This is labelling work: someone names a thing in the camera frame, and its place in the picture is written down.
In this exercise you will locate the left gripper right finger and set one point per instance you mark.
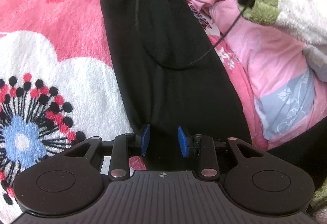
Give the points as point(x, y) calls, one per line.
point(201, 152)

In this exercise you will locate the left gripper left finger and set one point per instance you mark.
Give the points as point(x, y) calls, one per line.
point(125, 146)

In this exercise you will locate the black smile t-shirt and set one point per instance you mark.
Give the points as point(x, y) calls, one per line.
point(169, 77)

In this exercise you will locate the pink floral bed blanket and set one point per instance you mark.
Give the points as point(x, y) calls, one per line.
point(62, 44)

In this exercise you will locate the green fuzzy jacket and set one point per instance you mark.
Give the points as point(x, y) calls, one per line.
point(303, 19)

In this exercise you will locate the light pink floral duvet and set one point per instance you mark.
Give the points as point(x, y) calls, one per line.
point(280, 93)

